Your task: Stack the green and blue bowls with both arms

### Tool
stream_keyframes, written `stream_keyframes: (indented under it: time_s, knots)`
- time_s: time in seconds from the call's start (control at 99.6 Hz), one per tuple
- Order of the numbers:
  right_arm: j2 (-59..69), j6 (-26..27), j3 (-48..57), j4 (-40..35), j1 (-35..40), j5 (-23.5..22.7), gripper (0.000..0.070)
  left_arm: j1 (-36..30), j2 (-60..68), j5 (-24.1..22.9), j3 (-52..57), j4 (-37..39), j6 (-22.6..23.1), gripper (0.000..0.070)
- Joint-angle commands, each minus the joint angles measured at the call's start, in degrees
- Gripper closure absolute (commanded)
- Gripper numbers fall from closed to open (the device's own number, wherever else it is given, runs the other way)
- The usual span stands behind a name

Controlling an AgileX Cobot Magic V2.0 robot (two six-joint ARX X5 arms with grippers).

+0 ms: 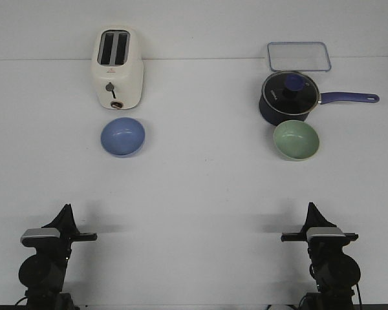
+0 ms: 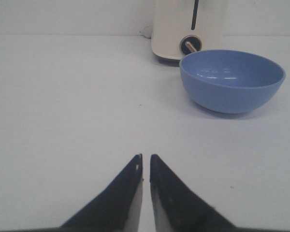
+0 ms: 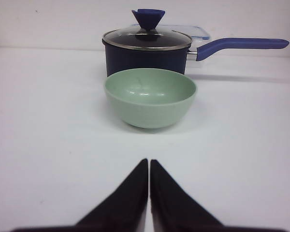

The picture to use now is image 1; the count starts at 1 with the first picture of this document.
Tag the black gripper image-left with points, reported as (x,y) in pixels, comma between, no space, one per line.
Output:
(62,232)

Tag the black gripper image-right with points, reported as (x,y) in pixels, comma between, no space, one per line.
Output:
(316,219)

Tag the green bowl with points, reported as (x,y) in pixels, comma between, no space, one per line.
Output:
(296,140)

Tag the blue bowl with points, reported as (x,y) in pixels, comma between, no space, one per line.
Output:
(123,137)

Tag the dark blue saucepan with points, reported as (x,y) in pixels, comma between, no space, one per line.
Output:
(275,118)

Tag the glass pot lid blue knob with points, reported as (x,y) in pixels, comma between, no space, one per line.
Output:
(290,93)

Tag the clear plastic container blue rim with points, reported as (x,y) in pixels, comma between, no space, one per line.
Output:
(298,56)

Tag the white two-slot toaster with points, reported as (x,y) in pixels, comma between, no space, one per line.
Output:
(117,68)

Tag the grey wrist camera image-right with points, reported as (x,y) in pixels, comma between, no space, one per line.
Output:
(324,232)

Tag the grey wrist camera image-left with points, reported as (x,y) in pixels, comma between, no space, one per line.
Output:
(37,236)

